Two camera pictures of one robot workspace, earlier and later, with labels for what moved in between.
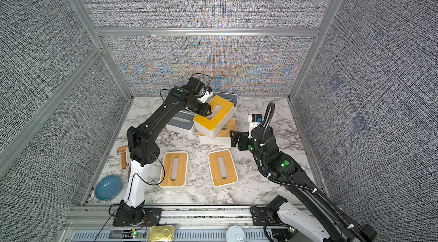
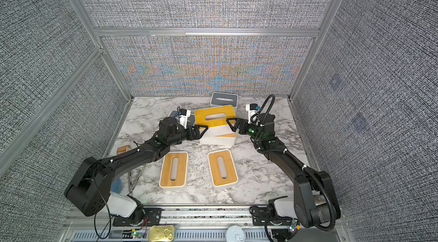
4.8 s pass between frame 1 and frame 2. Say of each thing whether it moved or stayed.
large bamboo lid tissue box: stayed
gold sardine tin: stayed
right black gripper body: moved
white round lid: stayed
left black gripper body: moved
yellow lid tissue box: moved
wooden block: stayed
